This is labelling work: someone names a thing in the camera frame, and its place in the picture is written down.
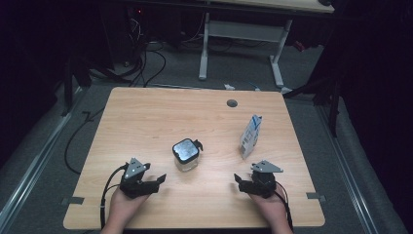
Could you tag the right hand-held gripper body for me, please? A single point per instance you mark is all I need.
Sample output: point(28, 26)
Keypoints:
point(261, 187)

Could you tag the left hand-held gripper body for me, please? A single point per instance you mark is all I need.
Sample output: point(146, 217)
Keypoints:
point(134, 187)

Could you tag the white blue milk pouch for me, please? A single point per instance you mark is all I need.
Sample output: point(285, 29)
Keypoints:
point(250, 136)

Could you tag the clear square jar black lid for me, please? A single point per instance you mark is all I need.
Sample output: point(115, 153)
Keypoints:
point(185, 152)

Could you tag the person's left hand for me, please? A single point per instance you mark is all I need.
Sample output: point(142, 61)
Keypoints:
point(121, 208)

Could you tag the person's right hand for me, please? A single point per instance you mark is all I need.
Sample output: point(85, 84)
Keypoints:
point(274, 209)

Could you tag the grey tape strip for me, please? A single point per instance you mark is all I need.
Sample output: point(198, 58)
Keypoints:
point(315, 196)
point(74, 201)

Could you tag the grey round table grommet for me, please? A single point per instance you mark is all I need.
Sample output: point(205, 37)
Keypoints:
point(232, 103)

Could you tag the white paper scrap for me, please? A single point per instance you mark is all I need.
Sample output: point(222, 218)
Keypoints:
point(229, 86)

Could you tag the black metal stand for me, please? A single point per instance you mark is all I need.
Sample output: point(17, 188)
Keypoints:
point(332, 107)
point(68, 84)

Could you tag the small red object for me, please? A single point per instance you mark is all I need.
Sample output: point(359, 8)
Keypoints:
point(299, 46)

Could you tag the white-framed wooden desk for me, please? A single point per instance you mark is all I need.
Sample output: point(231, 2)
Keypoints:
point(243, 31)

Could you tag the metal floor rail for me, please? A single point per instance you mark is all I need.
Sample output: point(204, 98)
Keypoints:
point(35, 169)
point(347, 169)

